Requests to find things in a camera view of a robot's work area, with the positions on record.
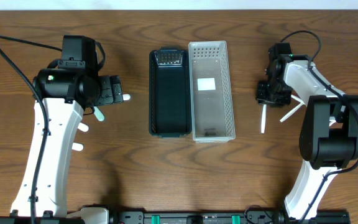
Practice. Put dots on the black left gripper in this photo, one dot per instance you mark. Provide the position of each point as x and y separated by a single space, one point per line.
112 90

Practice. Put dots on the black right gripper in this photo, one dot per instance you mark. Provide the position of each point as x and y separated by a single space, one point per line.
274 98

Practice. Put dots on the thin white spoon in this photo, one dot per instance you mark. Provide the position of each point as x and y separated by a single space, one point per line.
263 119
332 120
291 112
297 99

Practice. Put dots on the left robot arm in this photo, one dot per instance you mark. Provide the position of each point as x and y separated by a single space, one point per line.
67 87

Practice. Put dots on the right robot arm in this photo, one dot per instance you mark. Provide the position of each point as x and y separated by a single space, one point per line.
328 139

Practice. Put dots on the thick white plastic spoon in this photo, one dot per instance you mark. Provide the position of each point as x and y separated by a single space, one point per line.
126 97

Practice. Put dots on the mint green plastic fork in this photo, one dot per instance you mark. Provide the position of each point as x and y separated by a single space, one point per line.
98 114

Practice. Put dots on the white plastic fork upper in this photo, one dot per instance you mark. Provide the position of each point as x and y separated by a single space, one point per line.
83 127

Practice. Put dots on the white plastic fork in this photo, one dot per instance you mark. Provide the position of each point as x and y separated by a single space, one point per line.
83 127
77 146

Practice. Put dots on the dark green plastic basket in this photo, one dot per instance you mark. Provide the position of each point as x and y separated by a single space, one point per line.
169 93

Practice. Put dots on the white label in basket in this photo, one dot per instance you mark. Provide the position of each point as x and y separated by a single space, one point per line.
205 84

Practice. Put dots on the clear white plastic basket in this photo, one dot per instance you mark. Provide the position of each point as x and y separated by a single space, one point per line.
212 111

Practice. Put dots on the white plastic fork lower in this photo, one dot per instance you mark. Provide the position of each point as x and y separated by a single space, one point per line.
77 146

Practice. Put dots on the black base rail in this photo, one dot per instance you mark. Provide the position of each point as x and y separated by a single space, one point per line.
250 216

